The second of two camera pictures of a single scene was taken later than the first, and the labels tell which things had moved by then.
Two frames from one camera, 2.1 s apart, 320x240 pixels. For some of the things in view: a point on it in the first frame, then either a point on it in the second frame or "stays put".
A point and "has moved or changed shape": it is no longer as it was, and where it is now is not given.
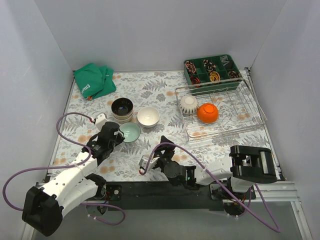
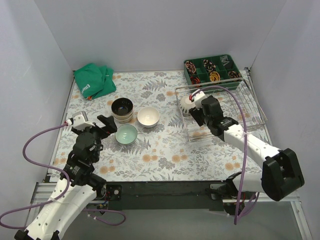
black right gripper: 164,152 to 197,114
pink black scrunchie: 190,67 stays put
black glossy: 122,107 stays put
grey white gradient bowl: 148,116 stays put
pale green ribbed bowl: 131,131 has moved or changed shape
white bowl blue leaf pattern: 188,105 stays put
